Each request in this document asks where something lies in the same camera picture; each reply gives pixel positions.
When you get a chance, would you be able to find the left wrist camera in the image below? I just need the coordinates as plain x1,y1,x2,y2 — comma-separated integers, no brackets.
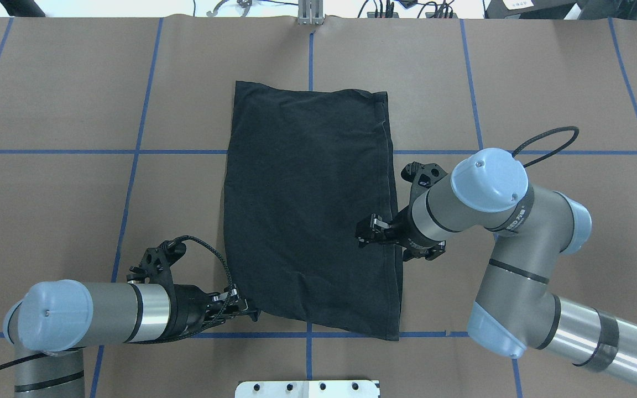
126,239,187,287

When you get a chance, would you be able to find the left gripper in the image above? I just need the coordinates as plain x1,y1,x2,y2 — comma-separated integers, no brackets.
169,285,261,338

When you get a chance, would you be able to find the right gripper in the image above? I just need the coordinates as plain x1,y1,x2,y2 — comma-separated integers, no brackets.
356,207,446,261

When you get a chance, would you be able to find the black printed t-shirt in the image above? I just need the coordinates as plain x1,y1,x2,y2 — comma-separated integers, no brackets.
223,81,403,342

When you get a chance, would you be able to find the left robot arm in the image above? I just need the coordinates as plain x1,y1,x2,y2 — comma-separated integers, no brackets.
3,280,259,397

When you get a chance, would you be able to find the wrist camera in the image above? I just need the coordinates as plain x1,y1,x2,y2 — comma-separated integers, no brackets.
400,161,448,197
126,239,187,287

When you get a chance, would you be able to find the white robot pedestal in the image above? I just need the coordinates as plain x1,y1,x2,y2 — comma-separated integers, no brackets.
234,380,382,397

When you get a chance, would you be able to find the aluminium frame post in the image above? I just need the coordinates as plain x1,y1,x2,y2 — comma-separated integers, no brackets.
297,0,325,26

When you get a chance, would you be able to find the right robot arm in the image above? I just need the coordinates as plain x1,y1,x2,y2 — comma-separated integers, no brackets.
356,147,637,386

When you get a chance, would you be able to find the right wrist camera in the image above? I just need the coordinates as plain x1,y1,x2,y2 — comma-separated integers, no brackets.
400,161,448,197

